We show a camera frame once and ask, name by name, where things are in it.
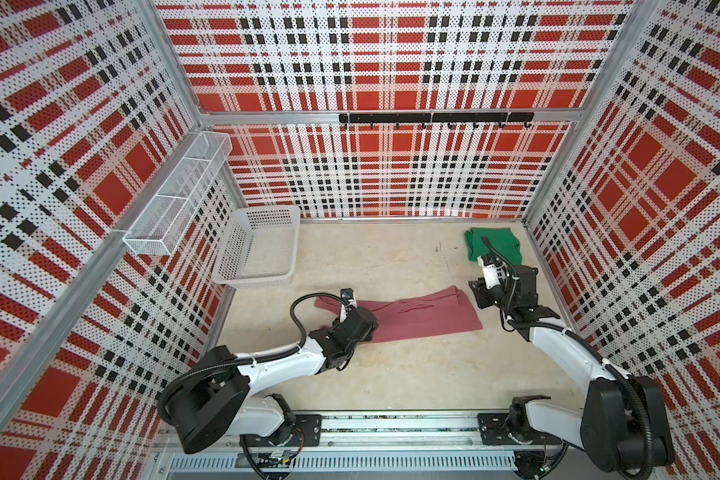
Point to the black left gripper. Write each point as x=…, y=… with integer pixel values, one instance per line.
x=368, y=335

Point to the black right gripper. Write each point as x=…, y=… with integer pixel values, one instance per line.
x=480, y=292

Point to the green tank top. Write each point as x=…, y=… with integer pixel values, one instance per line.
x=502, y=239

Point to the pink tank top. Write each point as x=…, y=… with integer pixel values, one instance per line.
x=445, y=312

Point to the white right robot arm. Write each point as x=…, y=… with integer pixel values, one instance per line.
x=622, y=425

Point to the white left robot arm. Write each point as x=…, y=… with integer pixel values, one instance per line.
x=221, y=394

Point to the white plastic laundry basket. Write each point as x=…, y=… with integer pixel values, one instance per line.
x=258, y=247

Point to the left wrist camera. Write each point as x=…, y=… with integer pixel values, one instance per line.
x=348, y=303

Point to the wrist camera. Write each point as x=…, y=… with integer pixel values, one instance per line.
x=348, y=303
x=492, y=271

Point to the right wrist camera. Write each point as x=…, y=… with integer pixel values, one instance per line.
x=492, y=271

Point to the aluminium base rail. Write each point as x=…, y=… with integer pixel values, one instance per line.
x=400, y=430

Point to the black wall hook rail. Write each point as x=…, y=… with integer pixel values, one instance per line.
x=499, y=118

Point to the white wire wall shelf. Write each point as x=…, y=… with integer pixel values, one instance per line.
x=192, y=170

